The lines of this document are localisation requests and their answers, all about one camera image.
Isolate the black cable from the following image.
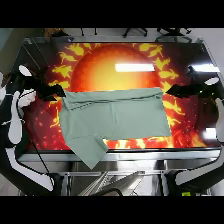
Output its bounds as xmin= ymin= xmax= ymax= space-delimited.
xmin=28 ymin=133 xmax=54 ymax=179

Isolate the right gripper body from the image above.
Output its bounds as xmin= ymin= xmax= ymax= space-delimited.
xmin=165 ymin=83 xmax=200 ymax=100

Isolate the green T-shirt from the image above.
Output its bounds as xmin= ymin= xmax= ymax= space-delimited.
xmin=58 ymin=87 xmax=173 ymax=171

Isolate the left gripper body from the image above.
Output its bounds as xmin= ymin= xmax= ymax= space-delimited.
xmin=37 ymin=81 xmax=67 ymax=102

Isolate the black office chair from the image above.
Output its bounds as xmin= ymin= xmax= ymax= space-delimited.
xmin=156 ymin=28 xmax=194 ymax=38

